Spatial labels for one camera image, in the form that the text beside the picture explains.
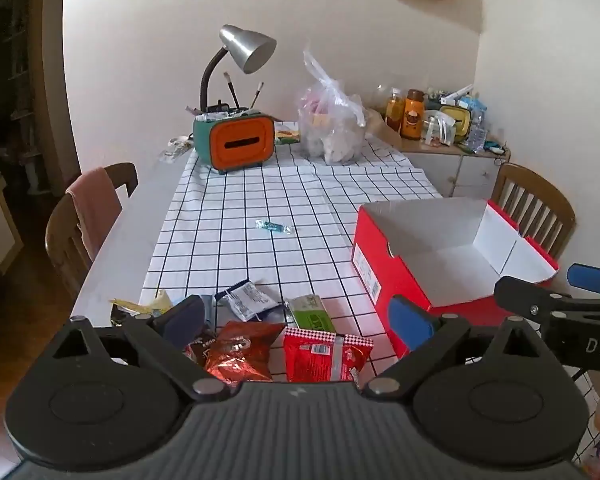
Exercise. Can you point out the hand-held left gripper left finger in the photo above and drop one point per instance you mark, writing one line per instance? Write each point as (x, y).
(187, 312)

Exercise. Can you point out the orange green tissue box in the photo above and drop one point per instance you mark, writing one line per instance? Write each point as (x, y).
(240, 142)

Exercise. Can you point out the crumpled clear wrapper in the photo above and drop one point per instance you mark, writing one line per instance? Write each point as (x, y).
(176, 147)

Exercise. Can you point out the white patterned packet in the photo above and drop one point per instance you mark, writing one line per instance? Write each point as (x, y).
(286, 133)

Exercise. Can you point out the yellow box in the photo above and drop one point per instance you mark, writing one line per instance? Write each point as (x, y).
(455, 120)

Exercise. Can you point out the amber bottle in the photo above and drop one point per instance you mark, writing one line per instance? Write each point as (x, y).
(394, 112)

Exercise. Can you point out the clear water bottle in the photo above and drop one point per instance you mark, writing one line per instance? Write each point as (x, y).
(476, 132)

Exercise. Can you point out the copper foil snack bag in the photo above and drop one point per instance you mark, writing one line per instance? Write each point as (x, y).
(240, 355)

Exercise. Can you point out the small blue candy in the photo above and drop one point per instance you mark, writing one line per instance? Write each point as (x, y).
(274, 226)

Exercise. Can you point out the red checkered snack packet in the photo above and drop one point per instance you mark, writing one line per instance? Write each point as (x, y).
(320, 355)

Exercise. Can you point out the white checkered tablecloth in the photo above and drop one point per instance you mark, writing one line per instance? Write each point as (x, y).
(240, 200)

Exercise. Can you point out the red cardboard box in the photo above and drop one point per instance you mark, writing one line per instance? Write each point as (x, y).
(445, 240)

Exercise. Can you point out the yellow snack packet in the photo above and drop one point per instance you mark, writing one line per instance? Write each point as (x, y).
(140, 305)

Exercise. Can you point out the light blue pack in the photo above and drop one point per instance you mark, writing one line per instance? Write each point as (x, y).
(472, 105)

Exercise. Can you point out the clear plastic bag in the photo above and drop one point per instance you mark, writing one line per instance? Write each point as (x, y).
(330, 125)

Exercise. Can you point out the blue white snack packet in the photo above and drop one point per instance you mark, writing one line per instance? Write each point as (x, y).
(247, 300)

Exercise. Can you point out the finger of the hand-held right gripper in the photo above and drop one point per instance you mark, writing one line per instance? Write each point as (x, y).
(530, 300)
(587, 276)

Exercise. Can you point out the silver desk lamp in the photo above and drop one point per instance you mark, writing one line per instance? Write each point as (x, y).
(245, 47)

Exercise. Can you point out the white cabinet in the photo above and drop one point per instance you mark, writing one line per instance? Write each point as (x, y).
(460, 170)

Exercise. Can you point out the white tube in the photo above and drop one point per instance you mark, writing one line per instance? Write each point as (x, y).
(457, 92)

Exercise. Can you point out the orange thermos bottle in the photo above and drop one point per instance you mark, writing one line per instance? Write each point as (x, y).
(413, 115)

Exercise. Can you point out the paintbrush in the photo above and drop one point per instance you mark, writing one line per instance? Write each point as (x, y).
(231, 91)
(257, 94)

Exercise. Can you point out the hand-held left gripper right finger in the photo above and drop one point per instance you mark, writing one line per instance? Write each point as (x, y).
(410, 322)

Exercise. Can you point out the wooden chair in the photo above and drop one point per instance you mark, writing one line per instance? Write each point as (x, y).
(62, 240)
(535, 205)

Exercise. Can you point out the green snack packet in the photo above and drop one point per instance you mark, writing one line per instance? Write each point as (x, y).
(310, 312)

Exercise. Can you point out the brown cardboard piece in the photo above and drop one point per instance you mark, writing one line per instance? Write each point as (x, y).
(380, 127)

